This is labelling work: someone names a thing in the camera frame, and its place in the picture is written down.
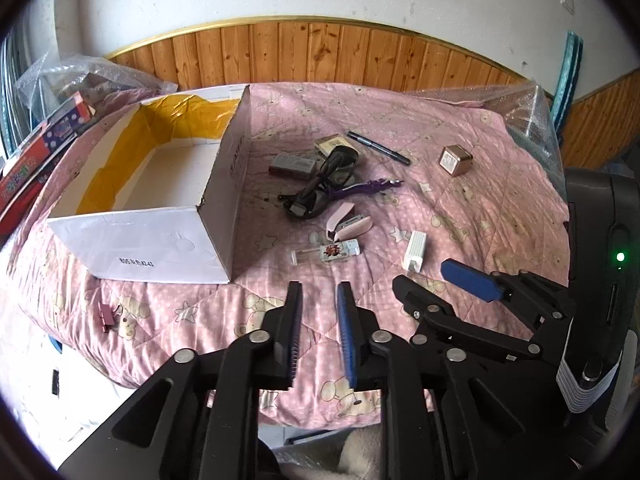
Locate grey and red staples box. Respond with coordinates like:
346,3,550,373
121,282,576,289
269,154,321,178

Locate teal sticks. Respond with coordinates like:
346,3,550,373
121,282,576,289
550,30,585,141

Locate pink binder clip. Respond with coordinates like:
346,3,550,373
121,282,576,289
96,302,128,333

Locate small gold square box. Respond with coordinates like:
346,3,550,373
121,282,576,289
438,145,473,177

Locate beige tissue pack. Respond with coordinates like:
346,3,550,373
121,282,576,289
314,133,358,157

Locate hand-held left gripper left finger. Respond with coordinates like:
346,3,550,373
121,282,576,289
59,281,307,480

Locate pink bear print blanket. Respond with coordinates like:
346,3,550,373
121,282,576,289
0,82,573,431

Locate black sunglasses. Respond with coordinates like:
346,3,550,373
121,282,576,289
279,144,360,220

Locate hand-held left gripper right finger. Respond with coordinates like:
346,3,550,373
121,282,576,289
336,281,571,480

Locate small clear bottle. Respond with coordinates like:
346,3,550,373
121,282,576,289
291,240,362,266

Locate white charger plug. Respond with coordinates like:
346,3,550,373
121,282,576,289
402,230,427,273

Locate black marker pen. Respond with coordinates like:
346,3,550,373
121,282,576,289
347,130,411,166

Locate white fluffy cloth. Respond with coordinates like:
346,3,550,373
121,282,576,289
340,427,386,480

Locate white cardboard box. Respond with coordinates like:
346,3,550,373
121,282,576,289
46,85,252,283

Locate clear bubble wrap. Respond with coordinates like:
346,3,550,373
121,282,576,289
15,55,178,126
410,77,571,211

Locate pink stapler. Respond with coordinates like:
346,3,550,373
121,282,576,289
325,202,373,241

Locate purple toy figure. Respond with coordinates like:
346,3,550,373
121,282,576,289
320,178,403,200

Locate red printed carton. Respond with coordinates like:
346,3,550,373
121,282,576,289
0,135,58,233

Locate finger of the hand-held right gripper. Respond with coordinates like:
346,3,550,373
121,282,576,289
392,274,542,364
441,258,577,334

